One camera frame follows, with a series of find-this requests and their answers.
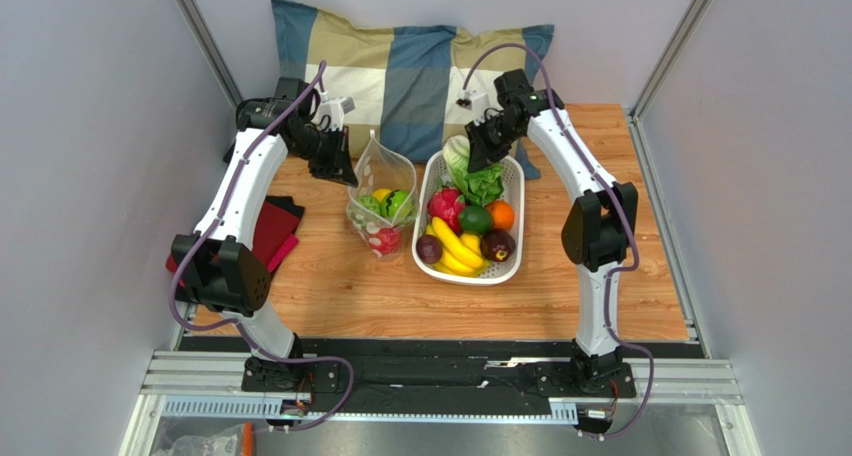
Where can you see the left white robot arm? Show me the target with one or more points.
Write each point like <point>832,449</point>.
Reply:
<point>216,265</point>

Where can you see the dark red mangosteen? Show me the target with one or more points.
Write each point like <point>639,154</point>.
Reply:
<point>497,245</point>

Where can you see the dark purple plum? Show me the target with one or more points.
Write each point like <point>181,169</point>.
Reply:
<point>429,249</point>

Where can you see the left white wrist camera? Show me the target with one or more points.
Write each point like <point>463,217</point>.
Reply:
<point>331,112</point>

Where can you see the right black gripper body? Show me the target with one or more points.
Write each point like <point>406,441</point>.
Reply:
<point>485,139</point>

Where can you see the clear dotted zip bag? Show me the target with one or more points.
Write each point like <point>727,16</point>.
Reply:
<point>379,167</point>

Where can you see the green leafy lettuce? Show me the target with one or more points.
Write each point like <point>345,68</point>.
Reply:
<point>481,187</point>

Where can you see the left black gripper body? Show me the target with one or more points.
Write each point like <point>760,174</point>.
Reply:
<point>324,151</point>

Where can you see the crumpled plastic packet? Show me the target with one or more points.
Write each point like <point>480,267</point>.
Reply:
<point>238,440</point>

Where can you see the red folded cloth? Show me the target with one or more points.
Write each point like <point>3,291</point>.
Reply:
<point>275,231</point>

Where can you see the yellow banana bunch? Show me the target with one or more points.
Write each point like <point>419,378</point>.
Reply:
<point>456,259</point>

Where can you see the checked blue beige pillow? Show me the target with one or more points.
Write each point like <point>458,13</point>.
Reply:
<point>404,80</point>

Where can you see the yellow lemon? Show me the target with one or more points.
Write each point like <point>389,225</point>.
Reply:
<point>381,194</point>

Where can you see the black mounting base plate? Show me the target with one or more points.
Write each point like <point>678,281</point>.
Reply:
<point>460,377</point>

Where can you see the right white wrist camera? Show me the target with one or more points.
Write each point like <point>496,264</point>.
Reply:
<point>477,102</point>

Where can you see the green bumpy fruit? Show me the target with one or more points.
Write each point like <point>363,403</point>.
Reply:
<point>370,203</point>

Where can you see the aluminium rail frame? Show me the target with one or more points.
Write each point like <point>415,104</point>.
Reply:
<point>690,404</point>

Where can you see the red apple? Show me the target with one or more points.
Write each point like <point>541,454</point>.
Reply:
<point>385,241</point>

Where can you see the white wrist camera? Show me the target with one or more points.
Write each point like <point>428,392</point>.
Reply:
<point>331,112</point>
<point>477,102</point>

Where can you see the pink dragon fruit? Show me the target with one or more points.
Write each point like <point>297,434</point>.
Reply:
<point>446,203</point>

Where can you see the small green watermelon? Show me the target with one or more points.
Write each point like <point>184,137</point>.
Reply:
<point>398,206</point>

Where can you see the white plastic fruit basket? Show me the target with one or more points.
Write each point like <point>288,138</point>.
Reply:
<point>513,179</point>

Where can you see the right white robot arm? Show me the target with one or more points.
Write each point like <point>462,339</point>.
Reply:
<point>599,229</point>

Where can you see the green avocado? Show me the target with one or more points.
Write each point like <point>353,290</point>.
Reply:
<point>475,219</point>

